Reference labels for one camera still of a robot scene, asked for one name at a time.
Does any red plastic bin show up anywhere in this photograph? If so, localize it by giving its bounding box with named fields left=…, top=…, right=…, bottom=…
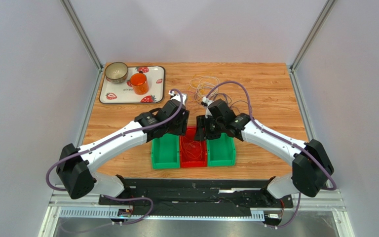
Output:
left=179, top=126, right=208, bottom=168

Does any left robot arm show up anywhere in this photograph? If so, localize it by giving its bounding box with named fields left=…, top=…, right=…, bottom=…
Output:
left=56, top=96, right=190, bottom=199

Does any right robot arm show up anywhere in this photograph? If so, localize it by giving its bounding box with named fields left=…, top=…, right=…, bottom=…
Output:
left=195, top=98, right=334, bottom=200

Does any white strawberry tray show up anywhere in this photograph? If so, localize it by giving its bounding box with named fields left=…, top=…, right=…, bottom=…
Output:
left=99, top=66, right=166, bottom=104

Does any orange cable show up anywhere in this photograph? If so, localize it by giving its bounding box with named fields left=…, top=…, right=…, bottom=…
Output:
left=181, top=134, right=207, bottom=161

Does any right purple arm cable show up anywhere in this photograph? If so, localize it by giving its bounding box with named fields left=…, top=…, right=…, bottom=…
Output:
left=204, top=80, right=337, bottom=230

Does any orange glass cup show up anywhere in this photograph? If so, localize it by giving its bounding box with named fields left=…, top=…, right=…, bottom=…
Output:
left=130, top=73, right=149, bottom=95

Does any white cable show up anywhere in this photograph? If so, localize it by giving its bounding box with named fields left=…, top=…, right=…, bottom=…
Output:
left=189, top=76, right=221, bottom=99

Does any ceramic bowl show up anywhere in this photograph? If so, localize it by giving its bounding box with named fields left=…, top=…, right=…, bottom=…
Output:
left=105, top=62, right=128, bottom=83

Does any left green plastic bin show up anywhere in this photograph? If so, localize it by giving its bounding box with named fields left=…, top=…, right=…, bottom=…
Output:
left=151, top=134, right=180, bottom=169

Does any aluminium frame rail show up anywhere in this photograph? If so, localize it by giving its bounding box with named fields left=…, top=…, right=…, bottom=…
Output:
left=39, top=179, right=355, bottom=237

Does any green plastic bin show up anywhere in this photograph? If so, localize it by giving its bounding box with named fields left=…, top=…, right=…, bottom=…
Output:
left=151, top=134, right=180, bottom=169
left=207, top=133, right=236, bottom=167

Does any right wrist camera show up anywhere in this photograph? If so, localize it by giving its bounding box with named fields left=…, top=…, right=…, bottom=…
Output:
left=201, top=96, right=218, bottom=118

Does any right green plastic bin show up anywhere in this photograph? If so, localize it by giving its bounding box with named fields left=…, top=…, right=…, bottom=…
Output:
left=207, top=133, right=236, bottom=167

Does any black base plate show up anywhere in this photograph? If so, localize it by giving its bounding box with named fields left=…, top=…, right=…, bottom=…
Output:
left=99, top=184, right=295, bottom=208

